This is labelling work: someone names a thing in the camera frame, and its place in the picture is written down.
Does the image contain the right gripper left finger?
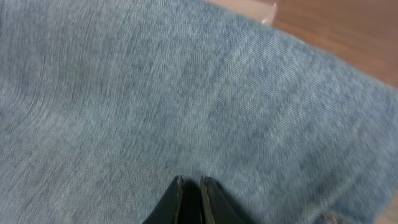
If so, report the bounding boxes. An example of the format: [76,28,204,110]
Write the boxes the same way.
[142,175,183,224]

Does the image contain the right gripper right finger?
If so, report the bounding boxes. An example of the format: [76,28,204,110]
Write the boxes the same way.
[200,176,244,224]

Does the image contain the blue jeans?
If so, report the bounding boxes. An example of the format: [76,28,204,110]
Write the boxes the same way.
[1,1,397,223]

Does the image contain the clear plastic storage bin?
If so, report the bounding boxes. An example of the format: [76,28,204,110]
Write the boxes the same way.
[206,0,279,25]

